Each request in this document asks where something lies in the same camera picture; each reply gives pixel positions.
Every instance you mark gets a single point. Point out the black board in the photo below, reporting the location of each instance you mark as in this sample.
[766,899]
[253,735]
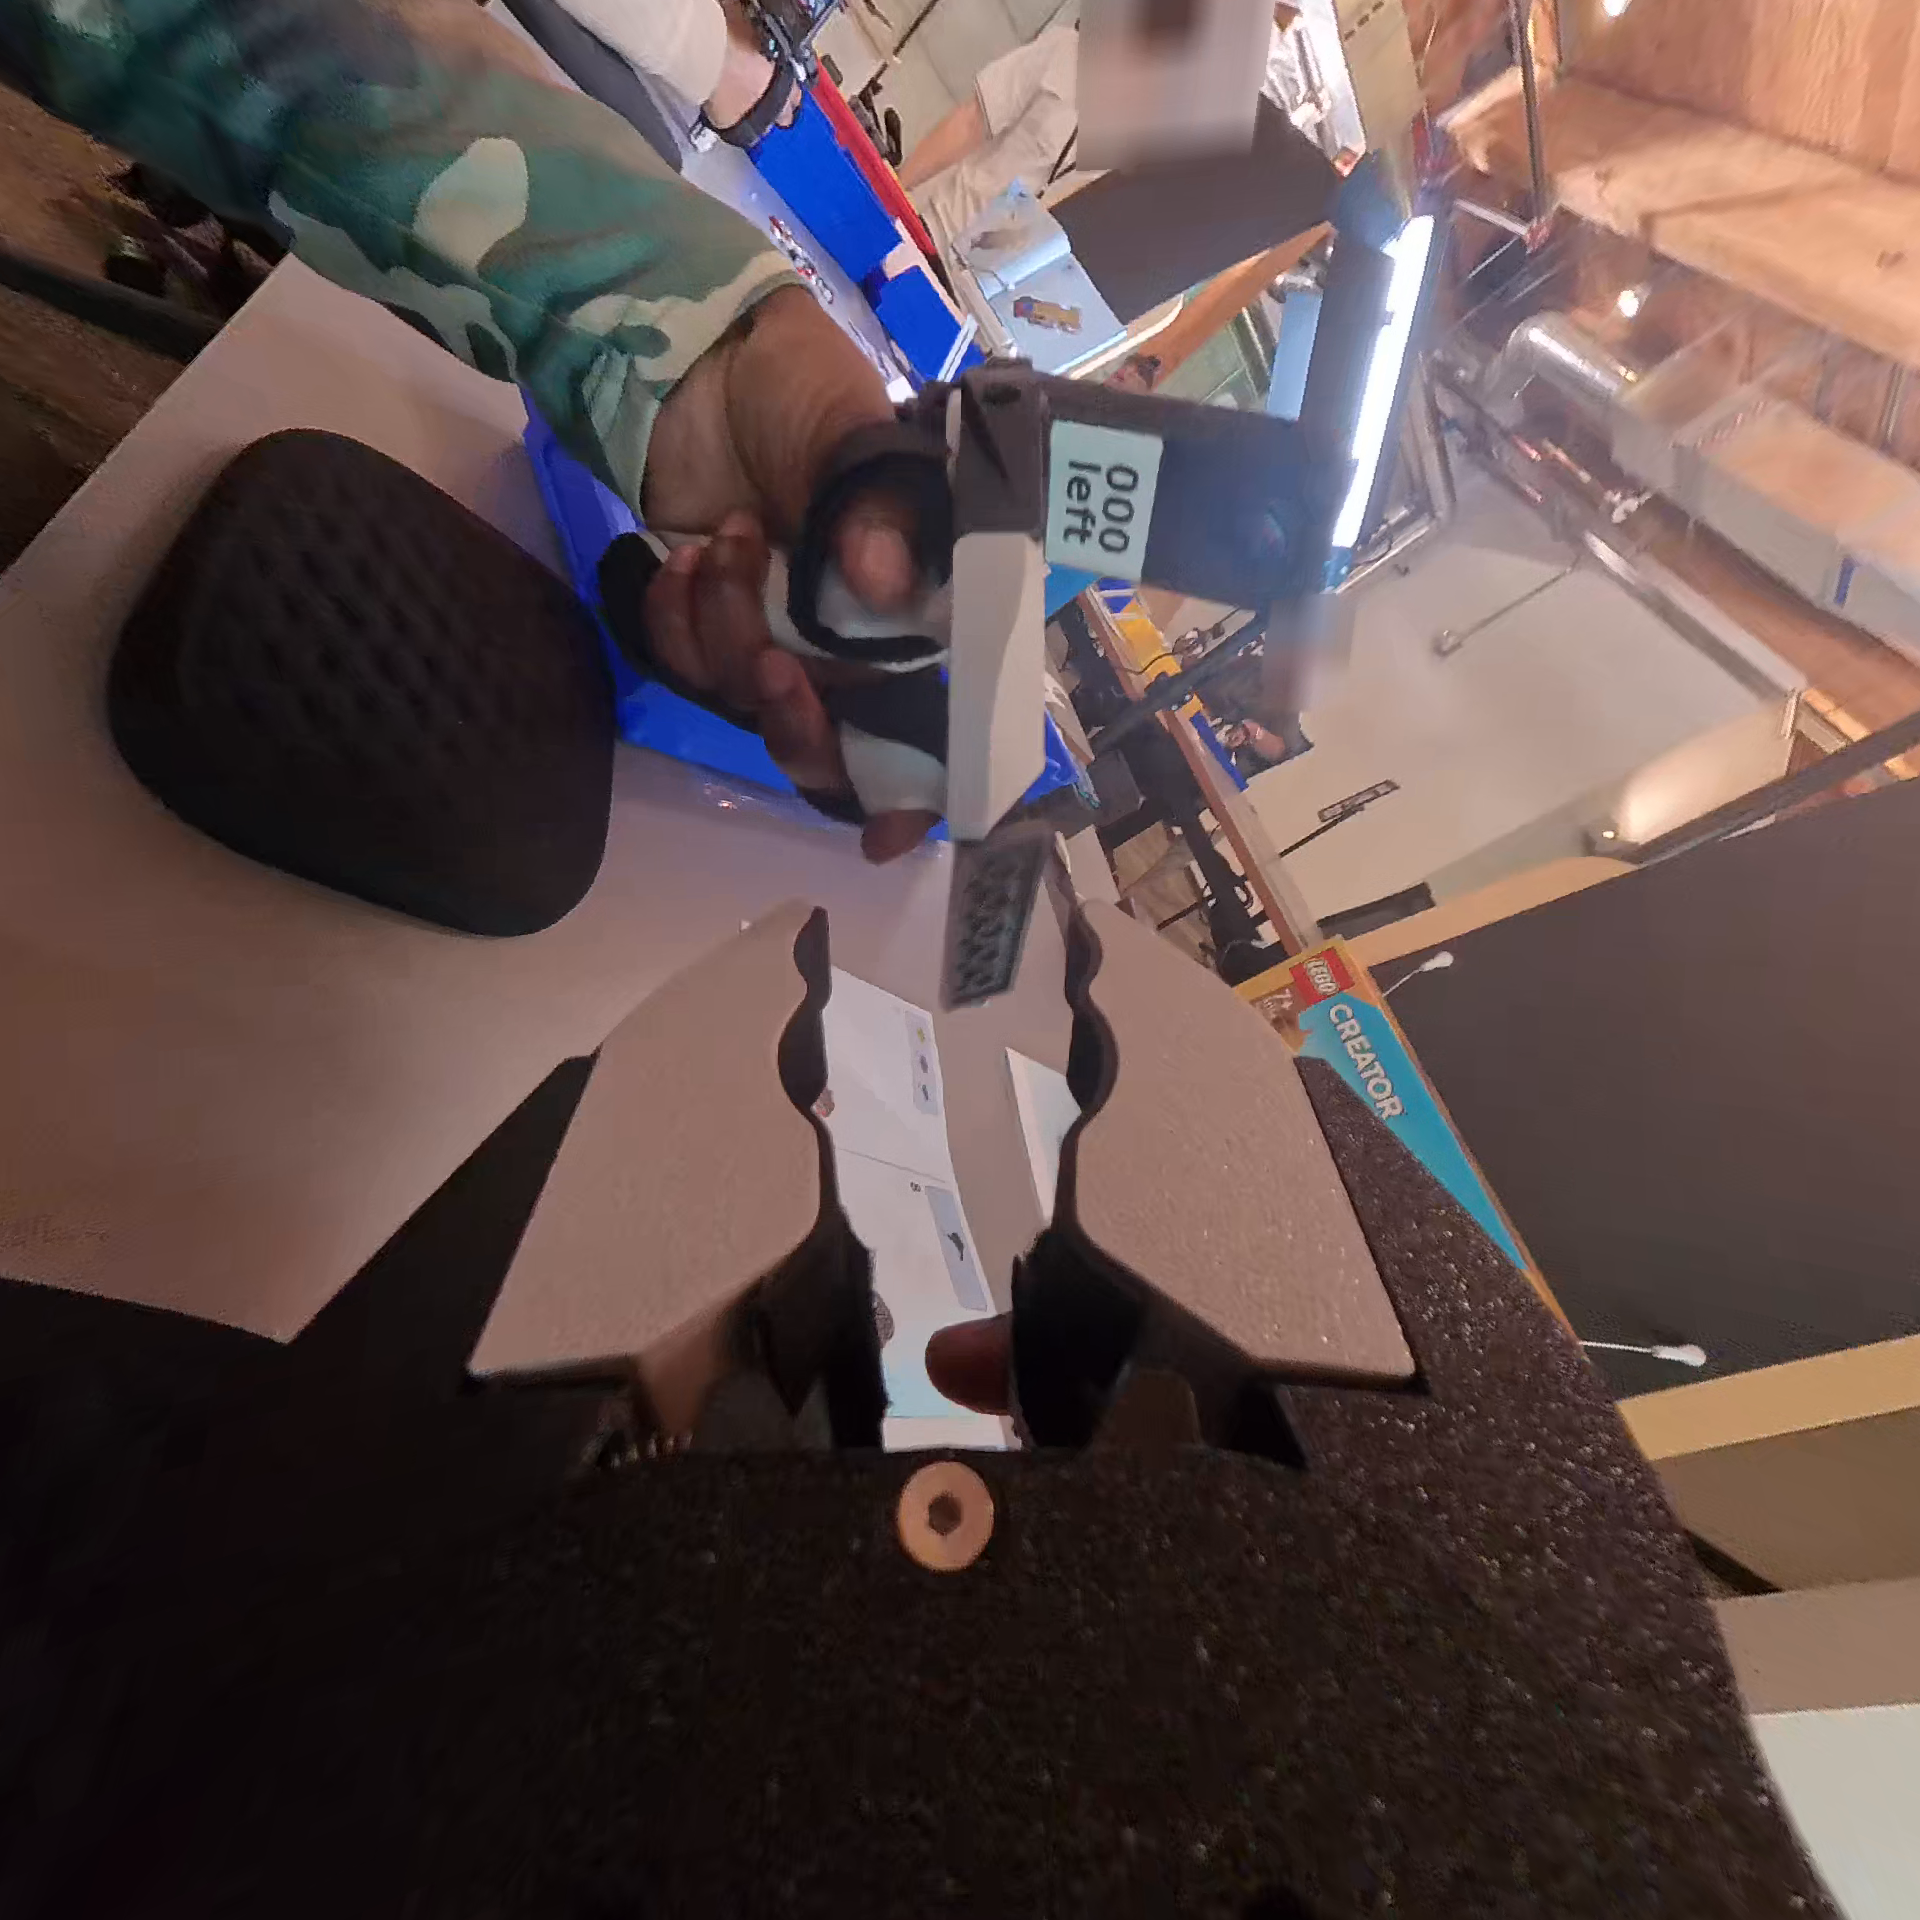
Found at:
[1184,226]

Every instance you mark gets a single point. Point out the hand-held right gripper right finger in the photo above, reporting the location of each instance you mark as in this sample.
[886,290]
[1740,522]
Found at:
[1230,1202]

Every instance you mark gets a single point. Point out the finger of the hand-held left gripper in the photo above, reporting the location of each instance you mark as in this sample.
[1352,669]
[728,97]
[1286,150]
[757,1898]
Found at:
[997,675]

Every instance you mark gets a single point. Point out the large black panel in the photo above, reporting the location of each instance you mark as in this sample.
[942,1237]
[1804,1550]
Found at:
[1723,1051]

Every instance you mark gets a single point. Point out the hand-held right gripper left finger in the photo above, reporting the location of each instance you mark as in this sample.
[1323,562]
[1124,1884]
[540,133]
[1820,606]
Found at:
[675,1171]

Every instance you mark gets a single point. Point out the bright light panel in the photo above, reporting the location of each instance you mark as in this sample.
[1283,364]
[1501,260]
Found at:
[1388,359]

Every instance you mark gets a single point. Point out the yellow cardboard set box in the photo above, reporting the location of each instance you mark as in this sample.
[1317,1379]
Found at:
[1364,1051]

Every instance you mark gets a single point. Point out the person's left hand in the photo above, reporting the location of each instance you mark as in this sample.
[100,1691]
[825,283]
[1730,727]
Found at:
[750,422]

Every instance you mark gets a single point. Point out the blue plastic bin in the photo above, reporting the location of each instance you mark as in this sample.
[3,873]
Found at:
[675,735]

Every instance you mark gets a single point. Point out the person's left forearm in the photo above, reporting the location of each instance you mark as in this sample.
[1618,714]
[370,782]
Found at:
[451,195]

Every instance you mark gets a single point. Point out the row of blue bins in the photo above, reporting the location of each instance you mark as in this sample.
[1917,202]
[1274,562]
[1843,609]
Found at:
[818,195]

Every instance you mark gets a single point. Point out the person's right hand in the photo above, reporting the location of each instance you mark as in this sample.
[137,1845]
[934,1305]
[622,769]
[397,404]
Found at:
[971,1366]

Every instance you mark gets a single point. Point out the partly built lego car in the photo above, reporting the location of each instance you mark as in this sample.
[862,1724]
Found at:
[993,915]

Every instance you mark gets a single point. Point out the open instruction booklet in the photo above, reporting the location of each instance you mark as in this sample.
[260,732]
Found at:
[884,1051]

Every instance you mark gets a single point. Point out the black quilted cushion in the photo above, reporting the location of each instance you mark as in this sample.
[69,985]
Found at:
[360,675]

